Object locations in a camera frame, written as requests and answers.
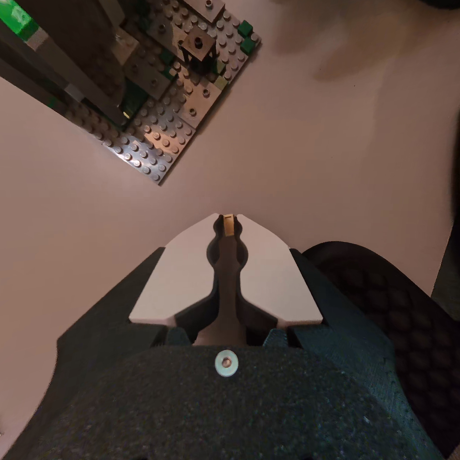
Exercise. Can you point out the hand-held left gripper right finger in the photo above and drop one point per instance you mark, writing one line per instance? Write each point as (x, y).
(280, 284)

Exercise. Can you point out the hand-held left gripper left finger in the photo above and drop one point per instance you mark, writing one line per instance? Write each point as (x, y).
(176, 284)

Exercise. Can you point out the tan tile brick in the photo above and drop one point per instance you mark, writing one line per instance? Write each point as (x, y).
(228, 225)

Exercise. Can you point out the grey tan toy brick build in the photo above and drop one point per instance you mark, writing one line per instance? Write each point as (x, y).
(161, 90)

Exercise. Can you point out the grey desk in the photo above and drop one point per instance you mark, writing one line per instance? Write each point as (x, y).
(323, 143)

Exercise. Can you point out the black mesh armrest pad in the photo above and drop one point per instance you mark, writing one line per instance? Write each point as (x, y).
(402, 323)

